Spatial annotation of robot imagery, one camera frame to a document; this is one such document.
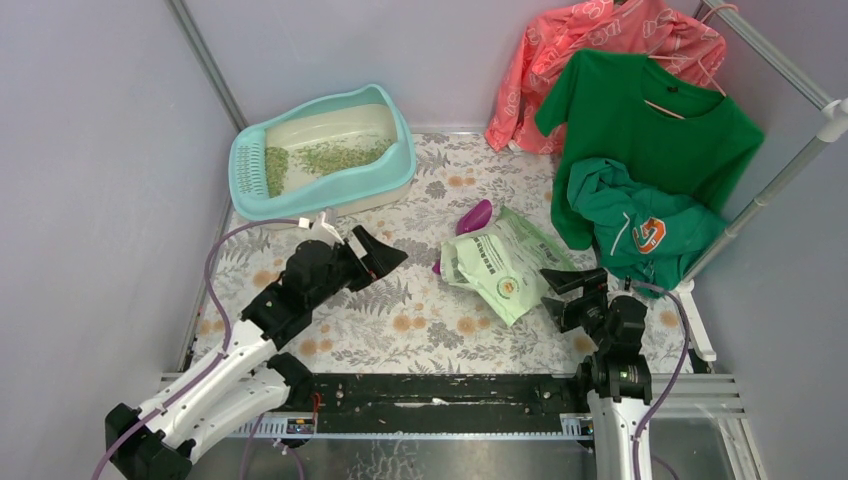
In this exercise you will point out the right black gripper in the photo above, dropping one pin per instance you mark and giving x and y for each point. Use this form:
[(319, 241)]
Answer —
[(563, 282)]

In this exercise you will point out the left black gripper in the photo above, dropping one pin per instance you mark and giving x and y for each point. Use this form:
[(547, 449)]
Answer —
[(380, 259)]

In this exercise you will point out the green cat litter bag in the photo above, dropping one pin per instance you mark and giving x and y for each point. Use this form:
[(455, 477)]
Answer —
[(501, 262)]

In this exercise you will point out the purple litter scoop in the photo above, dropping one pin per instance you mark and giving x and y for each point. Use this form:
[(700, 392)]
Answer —
[(475, 219)]

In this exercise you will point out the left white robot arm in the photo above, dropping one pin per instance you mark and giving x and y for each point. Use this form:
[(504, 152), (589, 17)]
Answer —
[(245, 374)]

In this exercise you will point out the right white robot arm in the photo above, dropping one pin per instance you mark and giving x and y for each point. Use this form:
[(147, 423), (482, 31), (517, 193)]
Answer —
[(615, 380)]

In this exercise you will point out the teal cat litter box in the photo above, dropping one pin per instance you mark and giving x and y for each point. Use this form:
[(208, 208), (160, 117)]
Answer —
[(367, 111)]

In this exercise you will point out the green litter pile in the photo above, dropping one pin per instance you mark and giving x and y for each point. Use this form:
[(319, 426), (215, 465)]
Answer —
[(320, 159)]

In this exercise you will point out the floral patterned mat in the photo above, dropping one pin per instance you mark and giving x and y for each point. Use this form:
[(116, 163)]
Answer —
[(413, 322)]

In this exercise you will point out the green jersey with orange logo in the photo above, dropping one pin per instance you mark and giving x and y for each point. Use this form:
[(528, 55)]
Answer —
[(639, 231)]

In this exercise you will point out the green t-shirt on hanger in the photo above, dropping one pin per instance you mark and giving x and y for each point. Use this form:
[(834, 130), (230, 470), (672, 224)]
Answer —
[(675, 136)]

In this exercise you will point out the pink patterned garment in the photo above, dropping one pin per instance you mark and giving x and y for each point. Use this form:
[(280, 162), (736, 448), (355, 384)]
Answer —
[(685, 47)]

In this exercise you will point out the metal clothes rack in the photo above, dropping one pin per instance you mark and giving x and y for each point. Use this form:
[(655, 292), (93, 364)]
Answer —
[(772, 284)]

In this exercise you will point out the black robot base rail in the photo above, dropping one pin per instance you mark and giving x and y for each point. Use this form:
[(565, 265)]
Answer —
[(408, 404)]

